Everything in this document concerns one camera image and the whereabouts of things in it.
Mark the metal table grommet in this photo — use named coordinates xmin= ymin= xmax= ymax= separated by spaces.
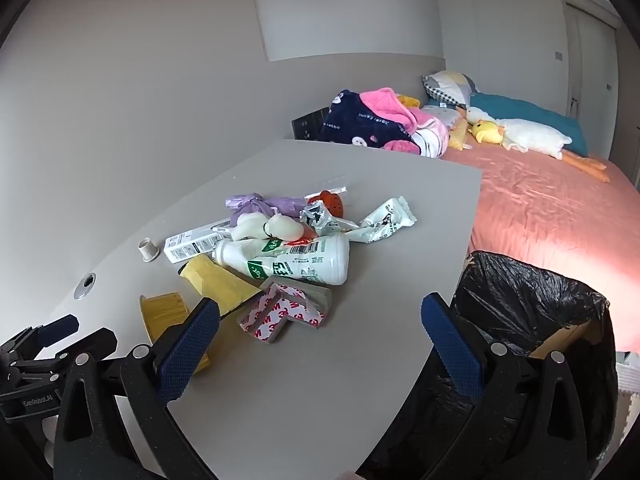
xmin=75 ymin=272 xmax=97 ymax=301

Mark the pink fleece blanket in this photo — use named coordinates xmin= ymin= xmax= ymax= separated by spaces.
xmin=359 ymin=87 xmax=450 ymax=159

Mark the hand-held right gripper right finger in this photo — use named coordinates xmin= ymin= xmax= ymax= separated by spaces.
xmin=400 ymin=292 xmax=604 ymax=480

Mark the patchwork checked pillow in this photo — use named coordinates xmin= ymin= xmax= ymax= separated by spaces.
xmin=422 ymin=70 xmax=479 ymax=109

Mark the purple plastic bag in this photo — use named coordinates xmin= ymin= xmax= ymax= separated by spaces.
xmin=225 ymin=192 xmax=307 ymax=227

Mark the brown cardboard box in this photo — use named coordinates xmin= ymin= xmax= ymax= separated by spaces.
xmin=529 ymin=319 xmax=609 ymax=361

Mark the crumpled silver foil wrapper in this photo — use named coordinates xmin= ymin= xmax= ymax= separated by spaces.
xmin=299 ymin=202 xmax=359 ymax=237

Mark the red print foam corner guard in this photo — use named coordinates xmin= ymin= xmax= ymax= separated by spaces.
xmin=236 ymin=282 xmax=327 ymax=346

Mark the long white carton box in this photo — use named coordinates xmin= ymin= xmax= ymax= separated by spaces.
xmin=164 ymin=217 xmax=237 ymax=265

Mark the white printed snack wrapper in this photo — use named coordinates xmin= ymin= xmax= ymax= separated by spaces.
xmin=357 ymin=196 xmax=418 ymax=245

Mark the black panel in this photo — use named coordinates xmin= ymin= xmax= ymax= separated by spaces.
xmin=291 ymin=106 xmax=331 ymax=142

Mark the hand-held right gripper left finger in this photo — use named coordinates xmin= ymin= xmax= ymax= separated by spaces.
xmin=54 ymin=297 xmax=221 ymax=480

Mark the white goose plush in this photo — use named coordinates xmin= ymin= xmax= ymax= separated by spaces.
xmin=464 ymin=105 xmax=609 ymax=184

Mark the white door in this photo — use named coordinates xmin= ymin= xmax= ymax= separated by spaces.
xmin=564 ymin=2 xmax=621 ymax=120

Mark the large white milk bottle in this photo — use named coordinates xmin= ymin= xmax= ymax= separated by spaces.
xmin=212 ymin=233 xmax=351 ymax=286

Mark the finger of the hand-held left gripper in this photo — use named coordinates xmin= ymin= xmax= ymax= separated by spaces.
xmin=0 ymin=314 xmax=81 ymax=360
xmin=10 ymin=327 xmax=119 ymax=386

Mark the pink bed cover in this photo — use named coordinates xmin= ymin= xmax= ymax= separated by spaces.
xmin=439 ymin=146 xmax=640 ymax=355

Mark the yellow snack wrapper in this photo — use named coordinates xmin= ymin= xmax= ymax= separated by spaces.
xmin=178 ymin=253 xmax=264 ymax=319

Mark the grey foam corner guard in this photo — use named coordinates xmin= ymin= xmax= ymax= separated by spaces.
xmin=280 ymin=281 xmax=334 ymax=319

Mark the navy printed blanket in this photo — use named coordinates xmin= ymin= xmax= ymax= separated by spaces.
xmin=318 ymin=89 xmax=417 ymax=150

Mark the black trash bin bag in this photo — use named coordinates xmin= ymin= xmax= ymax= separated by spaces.
xmin=360 ymin=250 xmax=621 ymax=480

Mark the white duck plush toy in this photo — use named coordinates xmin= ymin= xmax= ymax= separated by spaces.
xmin=469 ymin=92 xmax=590 ymax=157

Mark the orange ribbed bottle cap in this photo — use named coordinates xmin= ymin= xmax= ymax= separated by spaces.
xmin=307 ymin=190 xmax=347 ymax=219

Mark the yellow duck plush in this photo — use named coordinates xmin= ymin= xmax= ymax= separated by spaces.
xmin=467 ymin=119 xmax=506 ymax=146

